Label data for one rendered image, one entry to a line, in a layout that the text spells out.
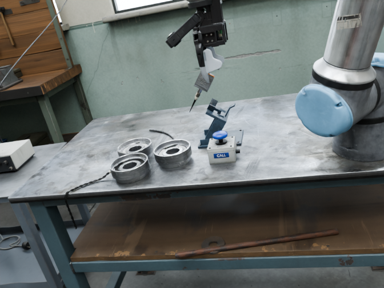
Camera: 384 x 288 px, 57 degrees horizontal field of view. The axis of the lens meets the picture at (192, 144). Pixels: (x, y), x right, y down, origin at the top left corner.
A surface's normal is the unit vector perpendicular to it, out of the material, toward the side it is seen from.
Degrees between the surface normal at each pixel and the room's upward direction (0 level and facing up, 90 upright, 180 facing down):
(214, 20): 90
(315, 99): 97
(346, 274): 0
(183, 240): 0
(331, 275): 0
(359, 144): 73
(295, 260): 90
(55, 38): 90
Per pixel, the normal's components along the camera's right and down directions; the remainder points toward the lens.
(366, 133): -0.44, 0.15
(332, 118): -0.74, 0.50
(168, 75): -0.15, 0.43
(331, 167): -0.18, -0.90
